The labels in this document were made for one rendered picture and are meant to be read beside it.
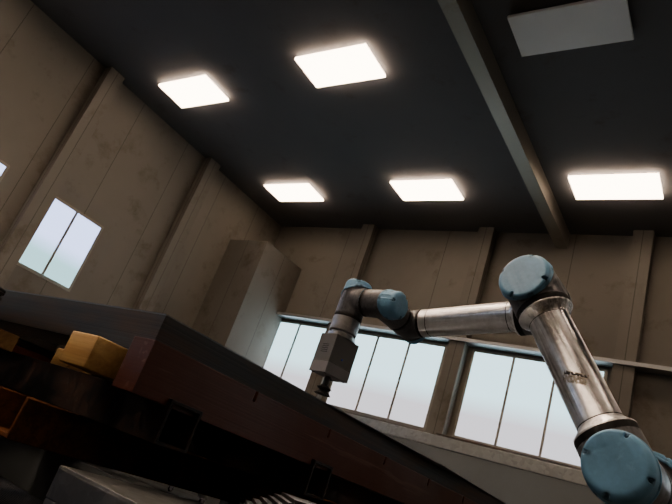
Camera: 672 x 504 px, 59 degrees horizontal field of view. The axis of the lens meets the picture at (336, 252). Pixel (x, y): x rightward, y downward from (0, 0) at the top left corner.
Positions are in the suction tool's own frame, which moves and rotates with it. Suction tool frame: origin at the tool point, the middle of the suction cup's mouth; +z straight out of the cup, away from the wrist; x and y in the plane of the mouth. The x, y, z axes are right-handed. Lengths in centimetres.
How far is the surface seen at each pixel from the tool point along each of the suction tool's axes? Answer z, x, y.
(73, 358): 17, 44, 75
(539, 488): -1, 15, -86
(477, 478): 1, -5, -82
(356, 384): -174, -697, -668
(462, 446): -8, -13, -80
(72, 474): 28, 58, 75
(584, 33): -504, -163, -329
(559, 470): -8, 20, -87
